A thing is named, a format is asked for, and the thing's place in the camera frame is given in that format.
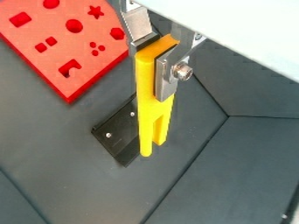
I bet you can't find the black curved holder stand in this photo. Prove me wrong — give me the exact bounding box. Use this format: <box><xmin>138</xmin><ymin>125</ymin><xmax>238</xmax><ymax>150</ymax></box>
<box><xmin>91</xmin><ymin>94</ymin><xmax>139</xmax><ymax>167</ymax></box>

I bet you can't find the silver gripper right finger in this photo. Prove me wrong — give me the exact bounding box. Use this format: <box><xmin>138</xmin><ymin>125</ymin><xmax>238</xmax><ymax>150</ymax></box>
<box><xmin>154</xmin><ymin>23</ymin><xmax>207</xmax><ymax>102</ymax></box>

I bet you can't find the yellow square-circle peg object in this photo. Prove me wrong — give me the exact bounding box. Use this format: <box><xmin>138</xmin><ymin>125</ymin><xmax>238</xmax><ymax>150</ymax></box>
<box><xmin>135</xmin><ymin>34</ymin><xmax>179</xmax><ymax>157</ymax></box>

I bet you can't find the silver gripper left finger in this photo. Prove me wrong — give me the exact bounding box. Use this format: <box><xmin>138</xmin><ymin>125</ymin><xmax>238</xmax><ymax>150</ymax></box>
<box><xmin>119</xmin><ymin>0</ymin><xmax>161</xmax><ymax>55</ymax></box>

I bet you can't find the red fixture block with holes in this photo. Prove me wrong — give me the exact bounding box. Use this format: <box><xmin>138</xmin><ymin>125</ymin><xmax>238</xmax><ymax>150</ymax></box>
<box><xmin>0</xmin><ymin>0</ymin><xmax>129</xmax><ymax>102</ymax></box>

